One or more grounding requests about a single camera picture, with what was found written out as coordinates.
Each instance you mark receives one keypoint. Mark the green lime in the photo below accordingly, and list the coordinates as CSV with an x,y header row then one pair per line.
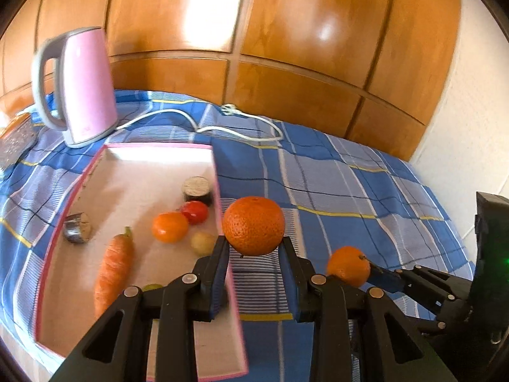
x,y
151,287

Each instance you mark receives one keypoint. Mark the silver tissue box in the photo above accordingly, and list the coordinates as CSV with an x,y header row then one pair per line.
x,y
16,138

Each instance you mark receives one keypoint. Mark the dark eggplant chunk small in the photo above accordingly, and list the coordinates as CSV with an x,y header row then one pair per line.
x,y
197,188

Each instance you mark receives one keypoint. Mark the pink electric kettle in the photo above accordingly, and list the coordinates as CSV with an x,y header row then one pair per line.
x,y
83,88

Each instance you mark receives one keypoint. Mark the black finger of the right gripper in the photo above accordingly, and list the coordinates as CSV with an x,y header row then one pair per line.
x,y
413,282

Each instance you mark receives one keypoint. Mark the orange tangerine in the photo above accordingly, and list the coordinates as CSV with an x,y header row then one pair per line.
x,y
350,265
254,226
170,227

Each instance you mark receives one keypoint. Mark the pale yellow small fruit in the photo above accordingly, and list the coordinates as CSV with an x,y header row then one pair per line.
x,y
203,243

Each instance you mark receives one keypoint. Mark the orange carrot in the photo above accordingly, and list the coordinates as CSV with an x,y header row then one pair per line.
x,y
114,271

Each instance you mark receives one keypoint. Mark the blue plaid bedsheet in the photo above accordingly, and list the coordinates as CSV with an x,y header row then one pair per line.
x,y
333,192

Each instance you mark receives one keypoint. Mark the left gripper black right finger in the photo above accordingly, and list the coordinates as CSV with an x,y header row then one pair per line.
x,y
356,332

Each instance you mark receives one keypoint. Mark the wooden panelled headboard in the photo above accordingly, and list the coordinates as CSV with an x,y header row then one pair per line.
x,y
370,71

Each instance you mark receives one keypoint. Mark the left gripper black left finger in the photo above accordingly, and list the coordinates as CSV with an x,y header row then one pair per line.
x,y
116,347

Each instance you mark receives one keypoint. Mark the pink cardboard box tray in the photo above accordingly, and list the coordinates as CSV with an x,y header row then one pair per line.
x,y
125,185

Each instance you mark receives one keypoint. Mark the red tomato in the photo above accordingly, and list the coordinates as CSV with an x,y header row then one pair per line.
x,y
195,212

